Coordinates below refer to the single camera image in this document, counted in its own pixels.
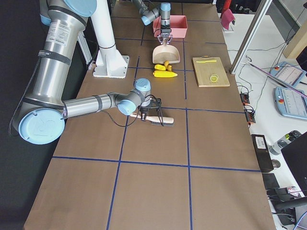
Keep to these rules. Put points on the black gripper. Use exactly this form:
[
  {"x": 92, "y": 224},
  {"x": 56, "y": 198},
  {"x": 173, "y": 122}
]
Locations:
[
  {"x": 165, "y": 28},
  {"x": 144, "y": 110}
]

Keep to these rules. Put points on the beige plastic dustpan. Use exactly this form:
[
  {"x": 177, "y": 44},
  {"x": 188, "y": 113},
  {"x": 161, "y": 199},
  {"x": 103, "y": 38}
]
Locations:
[{"x": 165, "y": 52}]

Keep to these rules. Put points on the wooden hand brush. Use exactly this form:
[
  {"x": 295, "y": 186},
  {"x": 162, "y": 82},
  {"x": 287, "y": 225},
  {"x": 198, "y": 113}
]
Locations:
[{"x": 168, "y": 121}]

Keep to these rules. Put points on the brown toy ginger root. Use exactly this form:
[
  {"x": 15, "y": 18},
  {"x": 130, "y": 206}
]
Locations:
[{"x": 167, "y": 66}]

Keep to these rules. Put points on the yellow toy corn cob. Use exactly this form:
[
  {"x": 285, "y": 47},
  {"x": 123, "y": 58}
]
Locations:
[{"x": 164, "y": 74}]

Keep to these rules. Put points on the yellow toy lemon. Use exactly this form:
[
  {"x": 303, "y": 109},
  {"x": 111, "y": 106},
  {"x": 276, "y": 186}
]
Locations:
[{"x": 160, "y": 67}]

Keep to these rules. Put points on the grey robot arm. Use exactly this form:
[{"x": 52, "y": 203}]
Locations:
[
  {"x": 41, "y": 113},
  {"x": 162, "y": 12}
]

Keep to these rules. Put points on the pink plastic bin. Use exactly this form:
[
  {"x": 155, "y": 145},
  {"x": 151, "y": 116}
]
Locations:
[{"x": 178, "y": 25}]

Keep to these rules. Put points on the yellow-green plastic knife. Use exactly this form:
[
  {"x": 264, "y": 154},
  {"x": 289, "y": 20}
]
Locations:
[{"x": 206, "y": 61}]

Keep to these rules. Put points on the bamboo cutting board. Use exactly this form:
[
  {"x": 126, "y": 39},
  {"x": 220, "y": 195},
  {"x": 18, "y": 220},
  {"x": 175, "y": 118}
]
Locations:
[{"x": 204, "y": 71}]

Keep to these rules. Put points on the lemon slice front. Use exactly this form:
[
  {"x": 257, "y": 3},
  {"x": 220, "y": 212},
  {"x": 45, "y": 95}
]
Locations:
[{"x": 214, "y": 78}]

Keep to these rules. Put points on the magenta cloth on stand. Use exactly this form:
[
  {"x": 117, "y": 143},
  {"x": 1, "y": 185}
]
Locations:
[{"x": 227, "y": 18}]

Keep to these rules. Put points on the orange black electronics module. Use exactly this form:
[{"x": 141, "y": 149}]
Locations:
[{"x": 245, "y": 98}]

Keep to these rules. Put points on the black box with label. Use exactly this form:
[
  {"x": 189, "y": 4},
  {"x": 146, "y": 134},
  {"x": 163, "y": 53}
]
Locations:
[{"x": 262, "y": 153}]

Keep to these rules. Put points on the far blue teach pendant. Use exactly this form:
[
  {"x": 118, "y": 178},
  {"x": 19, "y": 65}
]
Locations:
[{"x": 288, "y": 73}]

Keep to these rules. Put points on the blue teach pendant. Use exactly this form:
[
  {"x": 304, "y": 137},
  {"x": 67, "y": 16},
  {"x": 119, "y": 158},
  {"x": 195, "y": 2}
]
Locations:
[
  {"x": 290, "y": 103},
  {"x": 288, "y": 73}
]

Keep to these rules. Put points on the near blue teach pendant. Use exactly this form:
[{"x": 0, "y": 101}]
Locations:
[{"x": 290, "y": 103}]

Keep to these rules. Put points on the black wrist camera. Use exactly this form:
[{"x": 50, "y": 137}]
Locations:
[{"x": 157, "y": 106}]

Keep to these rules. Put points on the white pillar mount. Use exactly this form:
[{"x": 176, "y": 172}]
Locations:
[{"x": 109, "y": 63}]

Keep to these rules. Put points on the aluminium frame post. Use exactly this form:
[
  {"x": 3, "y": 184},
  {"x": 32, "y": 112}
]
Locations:
[{"x": 257, "y": 19}]

